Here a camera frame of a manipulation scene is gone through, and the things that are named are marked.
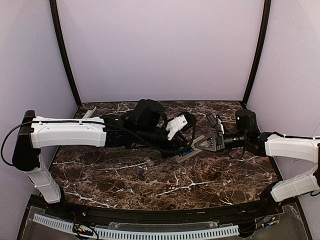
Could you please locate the grey remote control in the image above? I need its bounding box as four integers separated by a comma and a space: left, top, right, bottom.
174, 137, 203, 163

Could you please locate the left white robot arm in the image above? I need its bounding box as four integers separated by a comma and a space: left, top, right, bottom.
12, 99, 196, 204

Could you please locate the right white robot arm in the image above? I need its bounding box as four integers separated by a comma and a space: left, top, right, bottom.
194, 109, 320, 205

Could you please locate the small white bar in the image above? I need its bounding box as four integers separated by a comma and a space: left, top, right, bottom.
82, 106, 97, 119

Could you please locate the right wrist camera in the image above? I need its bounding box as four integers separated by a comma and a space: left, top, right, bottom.
206, 113, 225, 134

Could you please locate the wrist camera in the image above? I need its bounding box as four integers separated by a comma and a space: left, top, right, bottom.
165, 112, 196, 141
206, 113, 225, 134

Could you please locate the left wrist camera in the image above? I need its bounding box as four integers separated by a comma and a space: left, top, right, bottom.
165, 112, 196, 141

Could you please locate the right grey cable duct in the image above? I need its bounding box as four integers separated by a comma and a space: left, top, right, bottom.
94, 224, 240, 239

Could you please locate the grey cable duct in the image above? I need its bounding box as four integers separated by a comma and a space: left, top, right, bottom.
94, 224, 240, 239
32, 213, 73, 234

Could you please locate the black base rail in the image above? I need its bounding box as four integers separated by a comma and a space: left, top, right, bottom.
27, 194, 283, 228

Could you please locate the left grey cable duct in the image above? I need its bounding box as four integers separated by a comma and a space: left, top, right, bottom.
32, 213, 73, 234

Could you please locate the right black frame post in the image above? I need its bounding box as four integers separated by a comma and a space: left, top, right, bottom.
241, 0, 272, 108

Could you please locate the black frame post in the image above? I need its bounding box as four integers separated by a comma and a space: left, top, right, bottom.
49, 0, 82, 108
241, 0, 272, 108

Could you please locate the left black frame post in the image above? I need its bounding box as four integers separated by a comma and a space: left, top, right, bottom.
49, 0, 82, 108

